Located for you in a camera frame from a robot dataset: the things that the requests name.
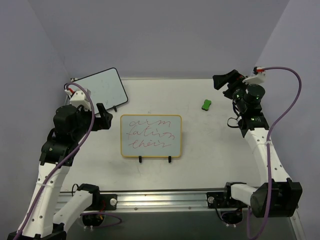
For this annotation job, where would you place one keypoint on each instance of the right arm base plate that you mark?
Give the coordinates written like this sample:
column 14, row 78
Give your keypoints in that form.
column 216, row 199

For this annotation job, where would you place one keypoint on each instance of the yellow framed whiteboard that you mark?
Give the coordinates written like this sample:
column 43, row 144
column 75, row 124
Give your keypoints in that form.
column 151, row 135

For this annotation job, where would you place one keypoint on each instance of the black framed whiteboard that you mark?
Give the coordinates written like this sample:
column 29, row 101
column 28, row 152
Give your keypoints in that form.
column 105, row 87

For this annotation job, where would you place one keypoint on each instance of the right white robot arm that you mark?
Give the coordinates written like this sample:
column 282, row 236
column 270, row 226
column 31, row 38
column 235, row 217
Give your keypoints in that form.
column 278, row 195

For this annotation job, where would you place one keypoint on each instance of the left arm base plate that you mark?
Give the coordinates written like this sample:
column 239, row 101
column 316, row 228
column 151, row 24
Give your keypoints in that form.
column 104, row 202

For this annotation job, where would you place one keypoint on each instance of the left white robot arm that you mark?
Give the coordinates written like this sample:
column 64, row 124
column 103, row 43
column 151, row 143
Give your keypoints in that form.
column 41, row 222

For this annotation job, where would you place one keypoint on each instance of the green whiteboard eraser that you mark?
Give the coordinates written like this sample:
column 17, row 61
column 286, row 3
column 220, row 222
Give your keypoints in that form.
column 206, row 105

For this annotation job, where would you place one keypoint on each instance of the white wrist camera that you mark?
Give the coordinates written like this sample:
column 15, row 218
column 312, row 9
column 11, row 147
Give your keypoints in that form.
column 258, row 76
column 79, row 98

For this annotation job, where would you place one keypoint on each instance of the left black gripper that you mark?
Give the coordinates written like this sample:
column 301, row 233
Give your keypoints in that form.
column 99, row 119

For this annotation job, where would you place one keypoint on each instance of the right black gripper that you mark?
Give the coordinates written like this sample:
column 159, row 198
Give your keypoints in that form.
column 230, row 85

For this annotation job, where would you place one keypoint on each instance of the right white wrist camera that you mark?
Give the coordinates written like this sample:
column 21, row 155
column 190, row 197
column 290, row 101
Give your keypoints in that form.
column 258, row 76

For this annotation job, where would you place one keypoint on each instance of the aluminium mounting rail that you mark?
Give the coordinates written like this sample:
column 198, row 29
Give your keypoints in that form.
column 183, row 200

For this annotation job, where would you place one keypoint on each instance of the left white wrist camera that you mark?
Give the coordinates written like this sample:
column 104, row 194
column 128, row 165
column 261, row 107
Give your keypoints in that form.
column 79, row 98

